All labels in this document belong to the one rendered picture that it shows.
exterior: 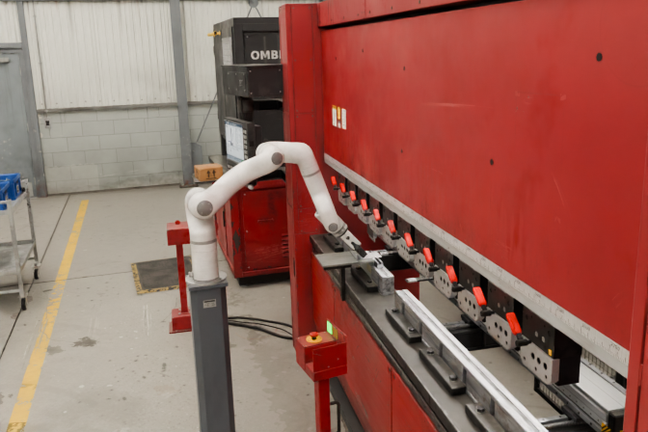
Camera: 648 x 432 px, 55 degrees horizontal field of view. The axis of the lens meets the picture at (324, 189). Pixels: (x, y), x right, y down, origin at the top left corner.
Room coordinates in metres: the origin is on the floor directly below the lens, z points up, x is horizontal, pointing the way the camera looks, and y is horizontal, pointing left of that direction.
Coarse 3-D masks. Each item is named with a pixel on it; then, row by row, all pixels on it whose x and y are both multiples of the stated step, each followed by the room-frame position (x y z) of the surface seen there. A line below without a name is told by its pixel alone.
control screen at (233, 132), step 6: (228, 126) 4.22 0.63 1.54; (234, 126) 4.10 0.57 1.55; (240, 126) 4.00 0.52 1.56; (228, 132) 4.23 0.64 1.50; (234, 132) 4.10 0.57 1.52; (240, 132) 4.00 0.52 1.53; (228, 138) 4.23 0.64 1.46; (234, 138) 4.11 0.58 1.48; (240, 138) 4.01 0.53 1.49; (228, 144) 4.24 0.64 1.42; (234, 144) 4.11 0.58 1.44; (240, 144) 4.01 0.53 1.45; (228, 150) 4.25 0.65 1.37; (234, 150) 4.12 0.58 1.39; (240, 150) 4.02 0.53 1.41; (228, 156) 4.25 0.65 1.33; (234, 156) 4.13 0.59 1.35; (240, 156) 4.03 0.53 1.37; (240, 162) 4.03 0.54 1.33
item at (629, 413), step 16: (640, 224) 0.91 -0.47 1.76; (640, 240) 0.90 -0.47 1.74; (640, 256) 0.90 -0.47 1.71; (640, 272) 0.90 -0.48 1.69; (640, 288) 0.89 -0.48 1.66; (640, 304) 0.89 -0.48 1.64; (640, 320) 0.89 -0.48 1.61; (640, 336) 0.89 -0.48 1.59; (640, 352) 0.88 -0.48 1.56; (640, 368) 0.88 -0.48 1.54; (640, 384) 0.88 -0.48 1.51; (640, 400) 0.88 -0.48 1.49; (624, 416) 0.91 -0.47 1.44; (640, 416) 0.88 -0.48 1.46
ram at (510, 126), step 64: (576, 0) 1.44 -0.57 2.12; (640, 0) 1.24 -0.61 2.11; (384, 64) 2.73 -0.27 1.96; (448, 64) 2.09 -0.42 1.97; (512, 64) 1.69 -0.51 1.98; (576, 64) 1.42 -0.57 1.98; (640, 64) 1.23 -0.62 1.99; (384, 128) 2.73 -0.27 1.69; (448, 128) 2.08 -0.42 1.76; (512, 128) 1.68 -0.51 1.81; (576, 128) 1.41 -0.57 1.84; (640, 128) 1.21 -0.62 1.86; (448, 192) 2.07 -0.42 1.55; (512, 192) 1.67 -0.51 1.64; (576, 192) 1.40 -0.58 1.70; (640, 192) 1.20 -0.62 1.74; (512, 256) 1.66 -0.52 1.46; (576, 256) 1.38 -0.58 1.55
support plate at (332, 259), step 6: (342, 252) 3.12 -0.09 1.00; (348, 252) 3.11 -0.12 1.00; (354, 252) 3.11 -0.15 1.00; (318, 258) 3.02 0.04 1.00; (324, 258) 3.02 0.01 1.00; (330, 258) 3.01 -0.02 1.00; (336, 258) 3.01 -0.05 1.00; (342, 258) 3.01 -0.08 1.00; (348, 258) 3.01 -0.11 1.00; (354, 258) 3.00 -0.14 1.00; (366, 258) 3.00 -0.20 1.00; (372, 258) 3.00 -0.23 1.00; (324, 264) 2.93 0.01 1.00; (330, 264) 2.93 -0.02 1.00; (336, 264) 2.93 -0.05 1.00; (342, 264) 2.93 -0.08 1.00; (348, 264) 2.94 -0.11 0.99
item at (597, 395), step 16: (512, 352) 2.16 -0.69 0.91; (592, 368) 1.88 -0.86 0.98; (544, 384) 1.95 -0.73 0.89; (576, 384) 1.79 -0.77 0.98; (592, 384) 1.78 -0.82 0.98; (608, 384) 1.78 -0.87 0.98; (576, 400) 1.78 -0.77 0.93; (592, 400) 1.71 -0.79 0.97; (608, 400) 1.69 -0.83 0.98; (624, 400) 1.69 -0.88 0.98; (592, 416) 1.70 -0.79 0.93; (608, 416) 1.63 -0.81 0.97
